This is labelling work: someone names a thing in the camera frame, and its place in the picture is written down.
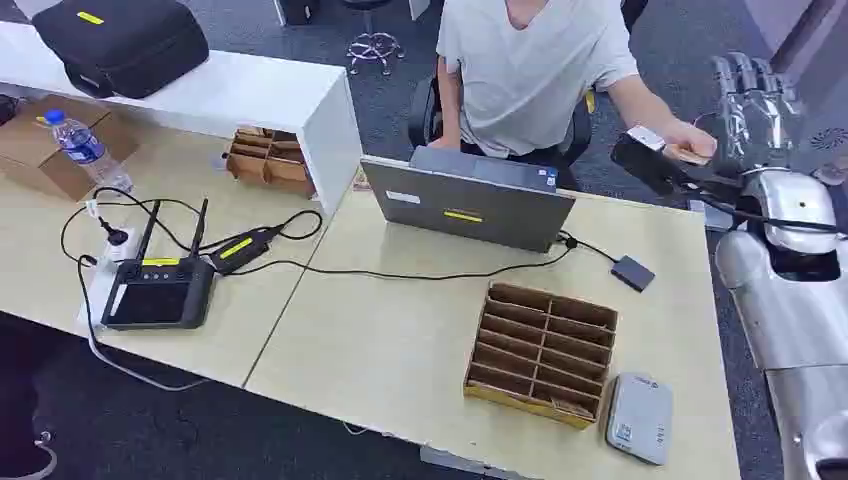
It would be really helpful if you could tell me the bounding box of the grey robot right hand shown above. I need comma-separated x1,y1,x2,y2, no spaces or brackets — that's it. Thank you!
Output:
710,52,807,176

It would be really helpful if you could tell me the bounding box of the white stand with fan logo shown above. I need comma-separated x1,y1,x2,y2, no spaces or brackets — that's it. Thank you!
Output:
809,124,848,188

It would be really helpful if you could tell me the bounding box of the small black hub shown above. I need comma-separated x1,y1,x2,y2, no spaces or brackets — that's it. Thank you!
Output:
610,254,658,294

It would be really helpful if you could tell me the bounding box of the person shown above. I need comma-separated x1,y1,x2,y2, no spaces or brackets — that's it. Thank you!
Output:
427,0,719,188

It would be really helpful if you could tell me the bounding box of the grey laptop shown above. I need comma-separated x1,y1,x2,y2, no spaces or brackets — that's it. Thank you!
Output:
360,145,577,255

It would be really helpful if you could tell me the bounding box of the pale grey router box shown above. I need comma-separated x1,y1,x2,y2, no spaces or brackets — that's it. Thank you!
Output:
604,371,675,467

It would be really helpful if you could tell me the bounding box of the wooden card box with slots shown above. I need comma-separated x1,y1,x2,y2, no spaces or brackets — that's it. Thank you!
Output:
462,282,620,431

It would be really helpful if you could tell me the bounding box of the black office chair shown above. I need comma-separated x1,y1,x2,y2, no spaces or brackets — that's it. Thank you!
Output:
406,71,595,168

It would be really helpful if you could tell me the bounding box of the chrome chair base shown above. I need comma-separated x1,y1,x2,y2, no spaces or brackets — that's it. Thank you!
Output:
343,0,407,77

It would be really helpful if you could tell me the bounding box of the wooden box with dividers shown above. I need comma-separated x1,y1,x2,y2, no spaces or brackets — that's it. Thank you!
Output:
224,127,319,199

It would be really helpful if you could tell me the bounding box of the white desk shelf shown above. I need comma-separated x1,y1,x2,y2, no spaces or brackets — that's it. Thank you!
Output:
0,19,364,218

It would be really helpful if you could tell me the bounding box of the black power adapter yellow label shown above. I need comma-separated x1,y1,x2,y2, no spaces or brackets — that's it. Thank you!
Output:
207,225,287,277

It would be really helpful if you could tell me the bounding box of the black tablet controller with antennas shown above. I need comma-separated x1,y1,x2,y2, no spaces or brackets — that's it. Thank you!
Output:
100,197,217,331

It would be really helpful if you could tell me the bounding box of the black case with yellow label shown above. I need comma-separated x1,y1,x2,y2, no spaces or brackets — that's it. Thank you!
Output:
31,0,211,101

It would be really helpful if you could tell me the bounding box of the white power strip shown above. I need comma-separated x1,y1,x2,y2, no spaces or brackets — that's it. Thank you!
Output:
78,227,145,327

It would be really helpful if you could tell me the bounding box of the clear water bottle blue cap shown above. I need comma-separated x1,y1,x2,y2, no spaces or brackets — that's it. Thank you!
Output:
42,108,135,195

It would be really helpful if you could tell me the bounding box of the brown cardboard box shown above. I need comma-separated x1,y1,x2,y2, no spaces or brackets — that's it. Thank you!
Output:
0,94,142,204

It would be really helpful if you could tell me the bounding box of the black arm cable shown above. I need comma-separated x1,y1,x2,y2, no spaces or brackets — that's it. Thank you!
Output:
687,188,844,234

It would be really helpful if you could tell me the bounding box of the black wrist camera pale top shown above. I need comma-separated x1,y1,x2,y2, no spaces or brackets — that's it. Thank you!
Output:
610,125,747,204

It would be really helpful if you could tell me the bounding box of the short black hub cable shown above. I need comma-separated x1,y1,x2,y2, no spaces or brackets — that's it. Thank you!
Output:
556,231,621,266

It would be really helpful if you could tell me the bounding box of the long black laptop cable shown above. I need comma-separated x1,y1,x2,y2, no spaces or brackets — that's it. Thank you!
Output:
227,233,579,284

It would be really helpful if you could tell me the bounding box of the black looped cable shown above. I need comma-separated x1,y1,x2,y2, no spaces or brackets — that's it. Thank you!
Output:
60,186,325,268

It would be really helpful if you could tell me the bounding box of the grey cable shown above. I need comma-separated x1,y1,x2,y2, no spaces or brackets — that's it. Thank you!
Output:
75,254,211,394

